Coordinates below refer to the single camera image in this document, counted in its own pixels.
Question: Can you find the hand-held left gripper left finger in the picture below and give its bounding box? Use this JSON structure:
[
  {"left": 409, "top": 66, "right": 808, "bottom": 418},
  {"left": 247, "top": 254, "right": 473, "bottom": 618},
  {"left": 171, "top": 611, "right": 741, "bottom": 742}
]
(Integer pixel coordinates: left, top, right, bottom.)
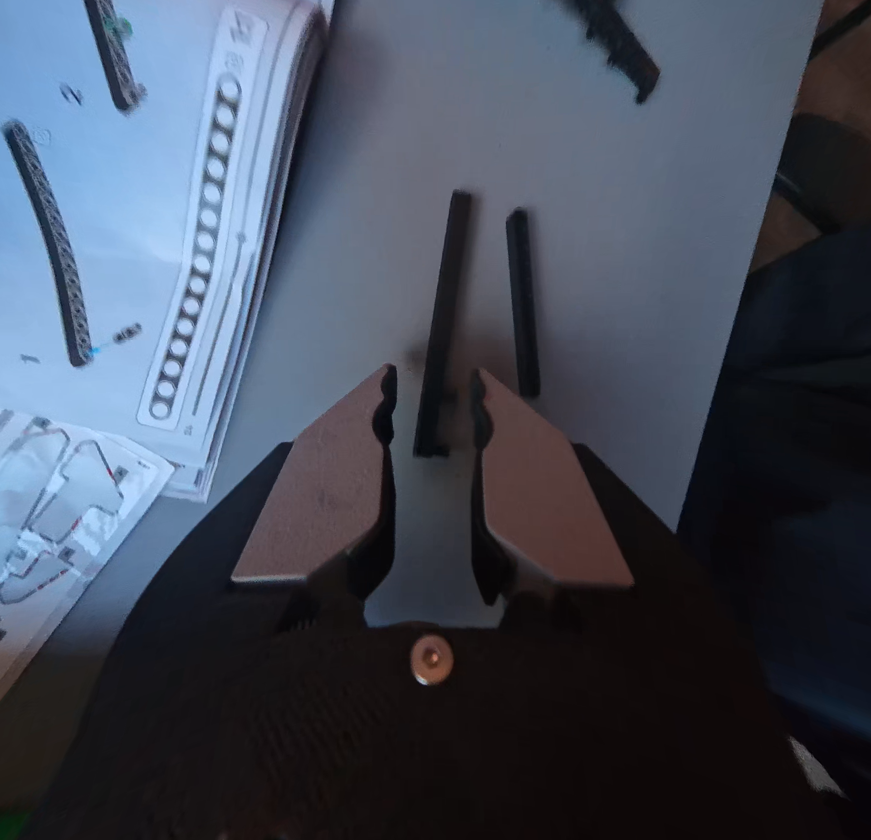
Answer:
[{"left": 230, "top": 362, "right": 399, "bottom": 601}]

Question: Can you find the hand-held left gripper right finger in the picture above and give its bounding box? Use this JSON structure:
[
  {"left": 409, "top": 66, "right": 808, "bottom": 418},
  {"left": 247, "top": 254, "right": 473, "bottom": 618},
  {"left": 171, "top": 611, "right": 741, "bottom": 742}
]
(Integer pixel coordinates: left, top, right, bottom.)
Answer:
[{"left": 471, "top": 367, "right": 636, "bottom": 607}]

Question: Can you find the short black lego beam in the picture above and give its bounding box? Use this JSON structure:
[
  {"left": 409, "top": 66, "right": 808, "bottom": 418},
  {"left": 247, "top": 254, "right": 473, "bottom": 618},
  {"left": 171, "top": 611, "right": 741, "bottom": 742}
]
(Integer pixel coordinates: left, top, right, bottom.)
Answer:
[{"left": 505, "top": 208, "right": 542, "bottom": 398}]

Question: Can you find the lego sticker sheet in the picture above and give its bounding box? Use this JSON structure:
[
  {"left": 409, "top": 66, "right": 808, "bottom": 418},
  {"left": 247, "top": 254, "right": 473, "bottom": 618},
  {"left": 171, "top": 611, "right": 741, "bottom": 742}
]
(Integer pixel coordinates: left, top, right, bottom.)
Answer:
[{"left": 0, "top": 411, "right": 176, "bottom": 678}]

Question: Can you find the open lego instruction booklet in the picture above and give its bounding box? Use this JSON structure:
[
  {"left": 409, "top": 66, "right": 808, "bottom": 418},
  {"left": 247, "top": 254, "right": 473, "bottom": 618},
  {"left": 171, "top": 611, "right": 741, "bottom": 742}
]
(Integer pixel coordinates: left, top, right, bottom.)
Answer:
[{"left": 0, "top": 0, "right": 329, "bottom": 504}]

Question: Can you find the partly built lego model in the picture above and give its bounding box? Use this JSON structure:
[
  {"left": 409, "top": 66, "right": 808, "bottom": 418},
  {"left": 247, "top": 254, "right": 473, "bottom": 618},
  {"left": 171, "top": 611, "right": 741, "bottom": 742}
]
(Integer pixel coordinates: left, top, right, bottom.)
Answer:
[{"left": 527, "top": 0, "right": 662, "bottom": 106}]

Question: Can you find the person's dark blue clothing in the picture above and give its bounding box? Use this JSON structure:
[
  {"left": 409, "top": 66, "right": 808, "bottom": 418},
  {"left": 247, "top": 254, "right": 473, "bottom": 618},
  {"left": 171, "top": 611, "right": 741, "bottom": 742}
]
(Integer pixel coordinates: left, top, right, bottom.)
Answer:
[{"left": 677, "top": 227, "right": 871, "bottom": 793}]

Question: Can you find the black office chair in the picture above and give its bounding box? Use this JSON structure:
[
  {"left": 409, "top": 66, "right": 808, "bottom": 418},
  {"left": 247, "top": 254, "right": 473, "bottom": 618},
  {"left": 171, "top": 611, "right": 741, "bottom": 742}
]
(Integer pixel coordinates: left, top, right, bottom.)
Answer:
[{"left": 772, "top": 0, "right": 871, "bottom": 235}]

